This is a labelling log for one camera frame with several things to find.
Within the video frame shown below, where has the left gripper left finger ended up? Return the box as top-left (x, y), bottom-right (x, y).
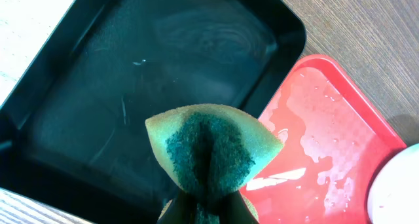
top-left (156, 193), bottom-right (197, 224)

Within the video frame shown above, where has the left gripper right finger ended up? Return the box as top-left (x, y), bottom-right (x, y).
top-left (217, 191), bottom-right (259, 224)

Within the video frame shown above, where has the green yellow sponge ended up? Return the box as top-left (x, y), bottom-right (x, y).
top-left (145, 103), bottom-right (283, 223)

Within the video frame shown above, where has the white plate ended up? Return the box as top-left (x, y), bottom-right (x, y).
top-left (367, 144), bottom-right (418, 224)

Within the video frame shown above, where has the red plastic tray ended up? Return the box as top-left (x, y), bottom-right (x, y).
top-left (241, 54), bottom-right (405, 224)

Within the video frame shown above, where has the black plastic tray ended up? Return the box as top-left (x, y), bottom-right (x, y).
top-left (1, 0), bottom-right (306, 223)

